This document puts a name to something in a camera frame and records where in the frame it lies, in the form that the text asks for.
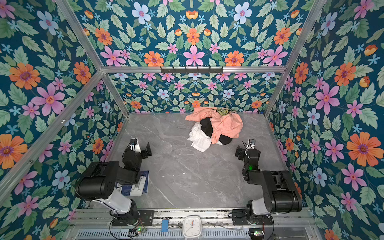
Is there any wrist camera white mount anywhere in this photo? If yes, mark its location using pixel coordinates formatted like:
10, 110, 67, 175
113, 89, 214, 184
129, 138, 142, 153
246, 139, 256, 150

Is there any small blue card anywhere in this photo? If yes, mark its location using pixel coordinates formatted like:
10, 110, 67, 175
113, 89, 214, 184
161, 219, 169, 233

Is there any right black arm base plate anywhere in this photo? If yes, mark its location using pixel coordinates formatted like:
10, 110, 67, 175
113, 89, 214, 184
228, 209, 273, 226

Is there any white analog timer clock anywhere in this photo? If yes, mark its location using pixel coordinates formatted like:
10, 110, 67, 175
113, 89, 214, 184
182, 215, 202, 240

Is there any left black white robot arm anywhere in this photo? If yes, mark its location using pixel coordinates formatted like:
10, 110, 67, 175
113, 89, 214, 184
75, 139, 152, 226

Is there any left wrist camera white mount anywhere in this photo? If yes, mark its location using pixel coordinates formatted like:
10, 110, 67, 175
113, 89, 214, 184
129, 138, 142, 153

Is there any white slotted cable duct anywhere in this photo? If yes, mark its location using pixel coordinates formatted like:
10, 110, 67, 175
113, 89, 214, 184
75, 229, 251, 240

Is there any white cloth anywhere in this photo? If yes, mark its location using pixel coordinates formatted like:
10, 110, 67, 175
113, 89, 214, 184
188, 122, 212, 153

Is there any right green circuit board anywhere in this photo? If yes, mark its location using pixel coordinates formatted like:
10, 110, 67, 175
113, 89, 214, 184
249, 229, 265, 240

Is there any black hook rail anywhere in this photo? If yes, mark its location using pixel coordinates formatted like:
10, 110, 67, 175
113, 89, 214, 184
160, 67, 224, 74

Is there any white plastic device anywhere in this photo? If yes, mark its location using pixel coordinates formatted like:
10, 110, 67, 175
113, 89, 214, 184
130, 176, 148, 197

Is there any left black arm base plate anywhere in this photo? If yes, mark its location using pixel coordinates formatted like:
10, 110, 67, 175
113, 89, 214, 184
112, 210, 155, 227

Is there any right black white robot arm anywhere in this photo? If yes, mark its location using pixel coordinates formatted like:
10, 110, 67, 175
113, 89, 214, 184
235, 145, 303, 225

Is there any blue booklet with barcode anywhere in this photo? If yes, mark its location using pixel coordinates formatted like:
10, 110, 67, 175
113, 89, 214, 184
116, 171, 150, 196

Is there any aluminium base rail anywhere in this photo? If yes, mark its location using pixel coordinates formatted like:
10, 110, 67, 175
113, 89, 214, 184
70, 208, 315, 228

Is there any pink printed t-shirt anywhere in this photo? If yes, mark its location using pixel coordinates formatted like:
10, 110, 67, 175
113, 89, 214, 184
185, 107, 243, 144

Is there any black cloth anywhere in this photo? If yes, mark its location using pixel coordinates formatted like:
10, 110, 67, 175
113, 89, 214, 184
200, 118, 233, 145

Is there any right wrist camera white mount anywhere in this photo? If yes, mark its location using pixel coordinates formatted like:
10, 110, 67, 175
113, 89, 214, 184
246, 139, 256, 150

